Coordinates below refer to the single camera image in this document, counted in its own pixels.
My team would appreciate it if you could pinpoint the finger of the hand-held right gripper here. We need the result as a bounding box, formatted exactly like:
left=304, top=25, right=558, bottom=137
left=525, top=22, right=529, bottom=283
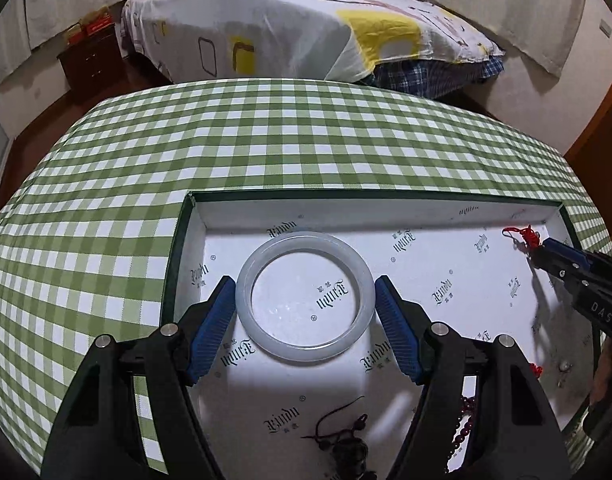
left=530, top=250, right=584, bottom=292
left=540, top=237, right=599, bottom=273

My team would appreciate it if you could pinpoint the blue plaid bed sheet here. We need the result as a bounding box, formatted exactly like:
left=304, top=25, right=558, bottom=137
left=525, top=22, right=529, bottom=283
left=373, top=54, right=504, bottom=101

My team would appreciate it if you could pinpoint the white patterned bedspread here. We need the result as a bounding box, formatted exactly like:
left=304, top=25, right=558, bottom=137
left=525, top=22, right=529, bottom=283
left=121, top=0, right=506, bottom=87

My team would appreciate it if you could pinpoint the white jade bangle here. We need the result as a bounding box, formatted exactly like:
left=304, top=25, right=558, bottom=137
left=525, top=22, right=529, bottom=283
left=236, top=230, right=375, bottom=364

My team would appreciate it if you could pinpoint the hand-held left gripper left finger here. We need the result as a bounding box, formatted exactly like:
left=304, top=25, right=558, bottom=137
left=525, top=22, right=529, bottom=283
left=41, top=275, right=237, bottom=480

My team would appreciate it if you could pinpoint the green checked tablecloth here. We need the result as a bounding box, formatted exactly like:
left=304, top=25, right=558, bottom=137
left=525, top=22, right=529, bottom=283
left=0, top=78, right=612, bottom=472

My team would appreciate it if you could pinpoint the black cord pendant necklace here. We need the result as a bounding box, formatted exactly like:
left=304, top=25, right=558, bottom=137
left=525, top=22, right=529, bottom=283
left=300, top=395, right=379, bottom=480

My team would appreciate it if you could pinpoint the dark red bead bracelet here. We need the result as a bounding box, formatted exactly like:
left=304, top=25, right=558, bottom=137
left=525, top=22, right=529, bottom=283
left=448, top=394, right=482, bottom=467

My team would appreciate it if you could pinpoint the brown wooden door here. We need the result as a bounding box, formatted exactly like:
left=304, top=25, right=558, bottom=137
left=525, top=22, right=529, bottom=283
left=564, top=67, right=612, bottom=187

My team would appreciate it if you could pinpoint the red gift box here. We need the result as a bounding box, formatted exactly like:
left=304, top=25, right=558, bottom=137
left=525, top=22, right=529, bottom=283
left=83, top=16, right=115, bottom=37

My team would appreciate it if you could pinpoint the dark green box white lining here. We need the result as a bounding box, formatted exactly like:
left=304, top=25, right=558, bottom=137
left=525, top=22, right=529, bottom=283
left=158, top=190, right=605, bottom=480

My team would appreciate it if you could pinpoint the dark wooden nightstand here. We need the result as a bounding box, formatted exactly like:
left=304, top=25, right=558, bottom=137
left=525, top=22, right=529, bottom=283
left=57, top=34, right=127, bottom=92

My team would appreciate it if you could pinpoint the person's right hand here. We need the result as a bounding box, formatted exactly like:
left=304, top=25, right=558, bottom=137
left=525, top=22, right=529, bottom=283
left=592, top=336, right=612, bottom=402

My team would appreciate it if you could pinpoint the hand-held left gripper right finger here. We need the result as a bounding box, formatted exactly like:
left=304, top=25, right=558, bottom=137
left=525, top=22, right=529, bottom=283
left=375, top=275, right=571, bottom=480

